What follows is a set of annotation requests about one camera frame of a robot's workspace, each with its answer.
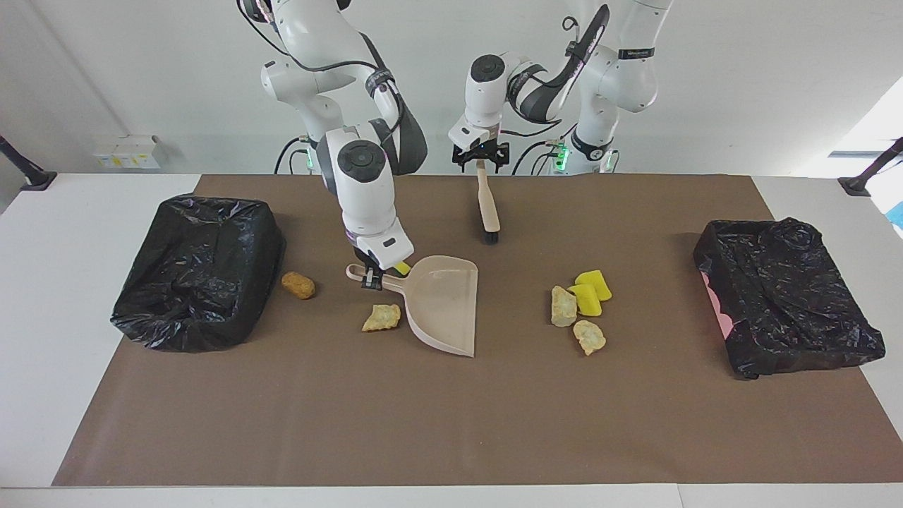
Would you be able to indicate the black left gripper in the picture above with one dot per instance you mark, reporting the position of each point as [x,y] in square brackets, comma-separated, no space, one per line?
[481,149]

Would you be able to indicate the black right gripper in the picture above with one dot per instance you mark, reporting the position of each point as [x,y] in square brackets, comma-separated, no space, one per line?
[367,264]

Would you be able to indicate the beige brush with black bristles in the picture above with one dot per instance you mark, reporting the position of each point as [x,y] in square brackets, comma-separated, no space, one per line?
[488,204]

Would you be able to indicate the beige plastic dustpan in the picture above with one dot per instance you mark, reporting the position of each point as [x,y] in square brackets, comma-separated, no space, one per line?
[444,303]

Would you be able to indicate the blocky pale foam chunk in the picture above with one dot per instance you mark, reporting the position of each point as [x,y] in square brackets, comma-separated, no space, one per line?
[563,307]

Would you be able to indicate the yellow sponge piece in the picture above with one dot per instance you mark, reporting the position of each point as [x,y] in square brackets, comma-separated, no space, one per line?
[589,302]
[598,282]

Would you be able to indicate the rounded pale foam chunk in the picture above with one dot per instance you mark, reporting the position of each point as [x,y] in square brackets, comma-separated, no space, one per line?
[590,337]

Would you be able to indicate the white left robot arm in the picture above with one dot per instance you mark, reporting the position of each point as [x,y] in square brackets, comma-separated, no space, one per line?
[614,77]

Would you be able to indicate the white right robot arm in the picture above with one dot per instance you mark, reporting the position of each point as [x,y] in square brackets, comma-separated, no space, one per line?
[363,183]

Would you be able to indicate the black bagged tall bin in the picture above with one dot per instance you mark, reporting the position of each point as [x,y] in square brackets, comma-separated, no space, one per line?
[197,282]

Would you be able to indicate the black bagged pink bin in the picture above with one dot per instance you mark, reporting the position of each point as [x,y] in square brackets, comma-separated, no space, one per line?
[783,303]

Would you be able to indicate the yellow sponge with green pad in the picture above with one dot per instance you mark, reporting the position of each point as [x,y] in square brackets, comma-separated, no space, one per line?
[403,269]

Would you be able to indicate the jagged pale foam chunk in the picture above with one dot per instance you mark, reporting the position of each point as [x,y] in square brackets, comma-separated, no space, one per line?
[382,317]

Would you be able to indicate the orange-brown foam nugget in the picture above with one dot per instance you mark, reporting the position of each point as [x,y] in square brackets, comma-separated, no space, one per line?
[298,285]

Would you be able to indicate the brown table mat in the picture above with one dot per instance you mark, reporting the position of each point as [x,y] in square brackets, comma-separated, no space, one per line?
[423,437]

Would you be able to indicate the small blue object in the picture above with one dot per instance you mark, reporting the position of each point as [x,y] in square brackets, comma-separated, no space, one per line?
[898,215]

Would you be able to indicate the white wall socket box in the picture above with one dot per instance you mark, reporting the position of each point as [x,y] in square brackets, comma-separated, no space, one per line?
[127,152]

